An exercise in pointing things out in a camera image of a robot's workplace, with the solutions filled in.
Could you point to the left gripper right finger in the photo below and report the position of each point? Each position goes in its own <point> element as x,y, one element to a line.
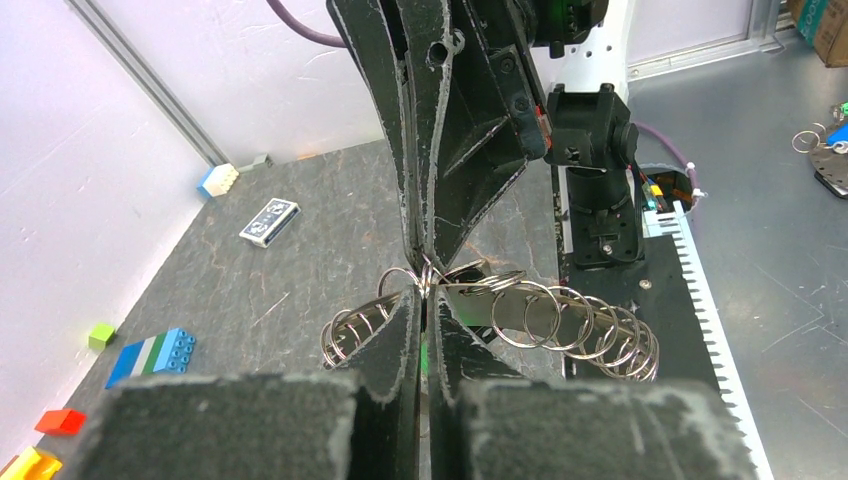
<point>487,421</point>

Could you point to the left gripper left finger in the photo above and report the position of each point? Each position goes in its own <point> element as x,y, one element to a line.
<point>357,421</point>

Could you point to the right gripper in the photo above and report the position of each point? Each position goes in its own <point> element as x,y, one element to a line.
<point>458,101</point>

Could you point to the metal disc keyring with rings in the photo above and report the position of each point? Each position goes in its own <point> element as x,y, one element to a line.
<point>522,313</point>

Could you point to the green key tag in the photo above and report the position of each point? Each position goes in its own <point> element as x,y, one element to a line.
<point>474,318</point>

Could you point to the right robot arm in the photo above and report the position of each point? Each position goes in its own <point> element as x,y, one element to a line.
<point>589,130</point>

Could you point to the spare keyring outside cell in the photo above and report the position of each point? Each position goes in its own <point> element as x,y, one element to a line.
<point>825,146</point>

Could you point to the grey brick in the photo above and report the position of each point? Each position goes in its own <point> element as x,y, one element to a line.
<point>260,161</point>

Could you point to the blue playing card box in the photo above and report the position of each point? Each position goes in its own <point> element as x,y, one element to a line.
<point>269,222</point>

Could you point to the blue green stacked bricks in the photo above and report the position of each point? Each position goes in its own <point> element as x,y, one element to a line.
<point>169,352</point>

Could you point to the white blue brick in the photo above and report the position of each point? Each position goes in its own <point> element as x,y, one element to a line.
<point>217,181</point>

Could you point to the green small cube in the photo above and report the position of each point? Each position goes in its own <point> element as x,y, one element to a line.
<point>100,336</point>

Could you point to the red small block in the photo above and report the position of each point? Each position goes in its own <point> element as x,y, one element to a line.
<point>62,422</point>

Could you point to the yellow orange wedge blocks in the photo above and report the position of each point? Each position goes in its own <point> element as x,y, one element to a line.
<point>32,464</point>

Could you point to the cardboard box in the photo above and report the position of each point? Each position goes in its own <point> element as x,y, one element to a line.
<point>823,24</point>

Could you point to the white cable duct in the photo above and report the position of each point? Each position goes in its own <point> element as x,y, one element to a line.
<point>676,225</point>

